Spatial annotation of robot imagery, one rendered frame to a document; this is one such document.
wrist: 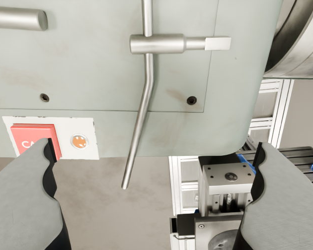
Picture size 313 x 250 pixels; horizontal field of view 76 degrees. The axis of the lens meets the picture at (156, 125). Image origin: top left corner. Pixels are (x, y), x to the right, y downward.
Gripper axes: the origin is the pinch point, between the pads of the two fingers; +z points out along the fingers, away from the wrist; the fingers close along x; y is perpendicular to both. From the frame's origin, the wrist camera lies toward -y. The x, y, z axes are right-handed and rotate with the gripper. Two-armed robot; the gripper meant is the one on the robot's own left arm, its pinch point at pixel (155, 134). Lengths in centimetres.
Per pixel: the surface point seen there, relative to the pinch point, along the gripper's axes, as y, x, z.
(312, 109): 58, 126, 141
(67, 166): 122, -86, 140
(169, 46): -3.6, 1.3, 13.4
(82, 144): 11.1, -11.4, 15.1
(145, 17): -6.5, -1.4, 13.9
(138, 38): -4.3, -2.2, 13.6
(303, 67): 0.4, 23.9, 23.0
